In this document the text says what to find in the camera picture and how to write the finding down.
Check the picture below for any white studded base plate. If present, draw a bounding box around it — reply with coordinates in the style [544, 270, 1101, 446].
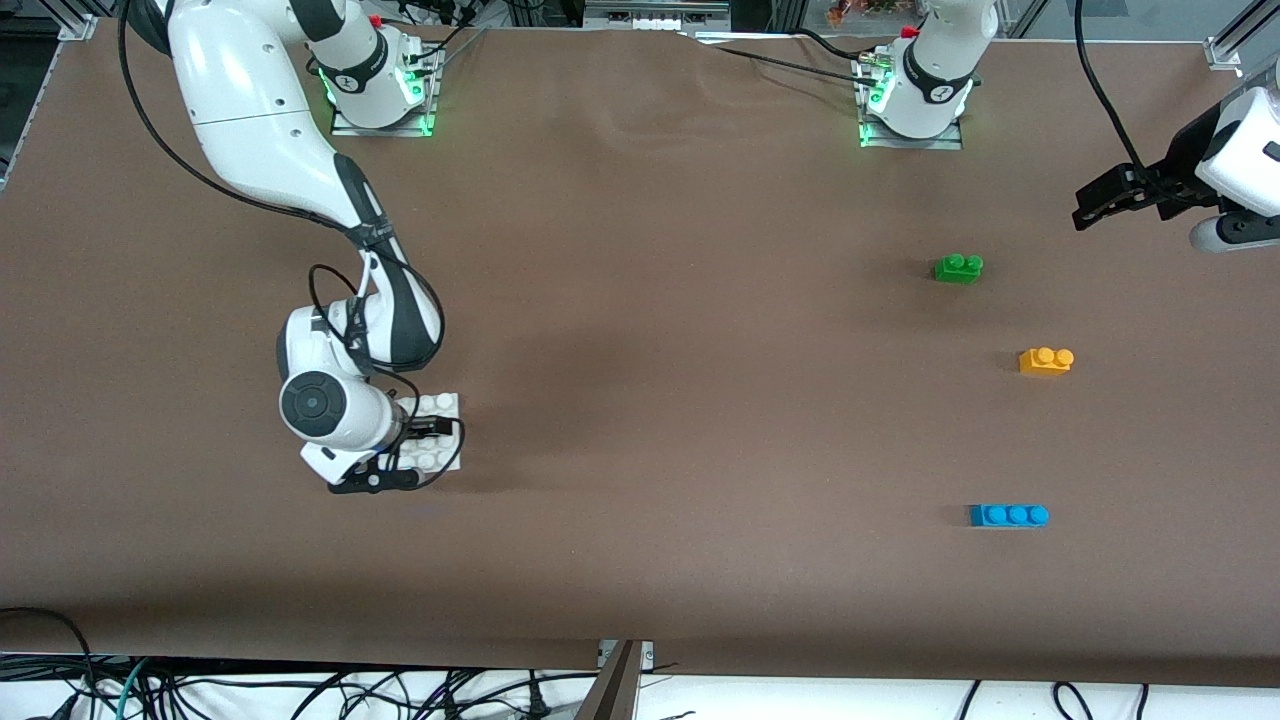
[383, 393, 464, 473]

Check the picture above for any blue three-stud block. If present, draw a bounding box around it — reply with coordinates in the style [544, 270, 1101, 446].
[969, 503, 1051, 529]

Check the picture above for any brown paper table cover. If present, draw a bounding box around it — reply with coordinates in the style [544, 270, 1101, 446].
[0, 18, 1280, 689]

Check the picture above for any white power strip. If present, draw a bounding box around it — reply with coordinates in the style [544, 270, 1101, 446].
[583, 0, 731, 31]

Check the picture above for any aluminium frame rail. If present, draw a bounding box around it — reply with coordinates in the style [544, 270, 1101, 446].
[0, 10, 101, 191]
[1205, 0, 1280, 71]

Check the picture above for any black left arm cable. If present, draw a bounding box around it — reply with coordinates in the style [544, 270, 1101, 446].
[1074, 0, 1151, 173]

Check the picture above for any teal cable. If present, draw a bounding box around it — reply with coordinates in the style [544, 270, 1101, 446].
[95, 658, 151, 720]

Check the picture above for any metal bracket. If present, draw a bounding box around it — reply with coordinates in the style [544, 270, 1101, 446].
[575, 640, 656, 720]

